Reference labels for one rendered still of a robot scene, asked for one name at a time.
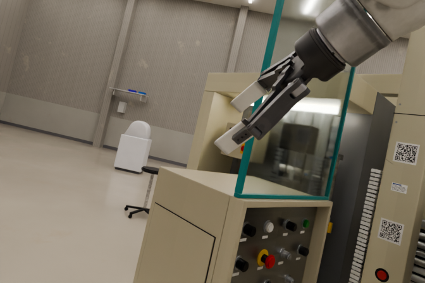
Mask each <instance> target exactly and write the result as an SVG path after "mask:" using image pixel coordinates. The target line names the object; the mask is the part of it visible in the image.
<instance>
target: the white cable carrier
mask: <svg viewBox="0 0 425 283"><path fill-rule="evenodd" d="M371 172H373V173H371V176H373V177H370V178H369V179H370V180H372V181H369V184H368V188H370V189H367V191H368V192H370V193H367V194H366V195H367V196H369V197H366V200H368V201H366V200H365V204H367V205H364V209H363V212H366V213H362V216H364V217H362V218H361V220H362V221H361V222H360V223H361V224H362V225H360V228H362V229H359V234H358V236H360V237H357V240H358V241H357V244H358V245H356V248H357V249H355V253H354V256H355V257H354V261H353V263H352V264H353V265H352V269H351V273H350V278H349V281H350V282H348V283H360V282H361V278H362V272H363V268H364V262H365V259H366V253H367V247H368V242H369V237H370V233H371V228H372V227H371V226H372V224H373V223H372V221H373V218H374V212H375V208H376V207H375V206H376V202H377V197H378V195H377V194H378V193H379V191H378V190H379V186H380V183H379V182H381V179H379V178H381V177H382V173H383V171H380V170H377V169H371ZM380 174H381V175H380ZM365 208H366V209H365ZM363 220H364V221H363ZM360 232H361V233H360Z"/></svg>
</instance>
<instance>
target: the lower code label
mask: <svg viewBox="0 0 425 283"><path fill-rule="evenodd" d="M403 229H404V225H403V224H400V223H398V222H394V221H391V220H388V219H384V218H381V222H380V225H379V231H378V238H380V239H384V240H385V241H389V242H391V243H394V244H397V245H399V246H400V244H401V240H402V234H403Z"/></svg>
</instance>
